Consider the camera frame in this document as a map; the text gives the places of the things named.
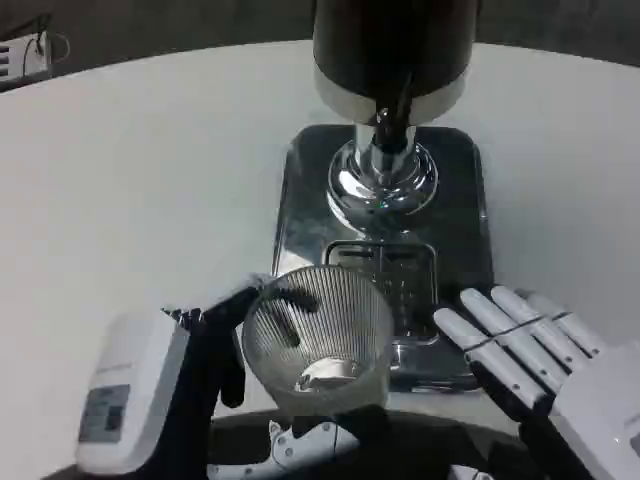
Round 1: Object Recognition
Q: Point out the black dispenser tap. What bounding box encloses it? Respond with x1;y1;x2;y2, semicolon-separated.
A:
373;72;417;151

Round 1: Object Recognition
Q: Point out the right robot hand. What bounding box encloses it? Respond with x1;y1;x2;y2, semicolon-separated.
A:
432;285;640;480

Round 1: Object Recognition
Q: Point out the steel drip tray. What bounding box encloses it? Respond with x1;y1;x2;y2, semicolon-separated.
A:
271;124;497;396

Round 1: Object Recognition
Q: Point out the clear ribbed glass cup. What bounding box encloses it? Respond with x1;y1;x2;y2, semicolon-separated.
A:
241;266;395;416

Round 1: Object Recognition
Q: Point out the black robot torso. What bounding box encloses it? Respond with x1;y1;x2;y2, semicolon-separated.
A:
208;405;526;480

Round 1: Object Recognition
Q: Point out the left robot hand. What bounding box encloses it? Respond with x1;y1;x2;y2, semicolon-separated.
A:
74;272;362;480

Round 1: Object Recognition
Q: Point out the black cable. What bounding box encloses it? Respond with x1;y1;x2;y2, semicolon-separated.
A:
22;13;69;64

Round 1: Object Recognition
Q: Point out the white box device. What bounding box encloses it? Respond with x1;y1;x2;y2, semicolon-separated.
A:
0;29;54;94

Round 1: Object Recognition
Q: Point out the black drink dispenser chrome pedestal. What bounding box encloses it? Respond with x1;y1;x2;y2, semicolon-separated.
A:
312;0;474;217

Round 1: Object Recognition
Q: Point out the steel drip grid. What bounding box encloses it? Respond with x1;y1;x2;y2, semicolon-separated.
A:
324;240;441;347

